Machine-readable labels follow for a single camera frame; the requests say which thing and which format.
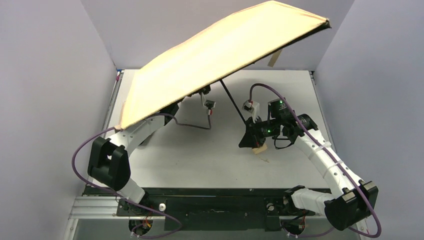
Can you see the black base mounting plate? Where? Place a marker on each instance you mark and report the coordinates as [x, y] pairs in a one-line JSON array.
[[214, 209]]

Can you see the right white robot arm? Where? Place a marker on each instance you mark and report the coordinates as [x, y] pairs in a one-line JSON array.
[[349, 197]]

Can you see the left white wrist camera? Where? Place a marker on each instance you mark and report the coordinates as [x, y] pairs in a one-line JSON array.
[[209, 104]]

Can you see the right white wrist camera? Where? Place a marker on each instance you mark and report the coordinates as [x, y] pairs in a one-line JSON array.
[[253, 108]]

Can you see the beige folding umbrella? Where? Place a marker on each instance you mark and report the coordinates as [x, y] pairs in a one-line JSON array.
[[225, 47]]

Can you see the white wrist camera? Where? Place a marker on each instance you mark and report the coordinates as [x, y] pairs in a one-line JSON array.
[[209, 104], [253, 108]]

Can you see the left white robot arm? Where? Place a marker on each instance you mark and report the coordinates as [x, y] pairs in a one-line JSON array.
[[109, 157]]

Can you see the aluminium frame rail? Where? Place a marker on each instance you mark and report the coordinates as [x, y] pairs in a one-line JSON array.
[[94, 207]]

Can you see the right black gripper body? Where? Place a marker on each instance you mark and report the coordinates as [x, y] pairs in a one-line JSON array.
[[251, 133]]

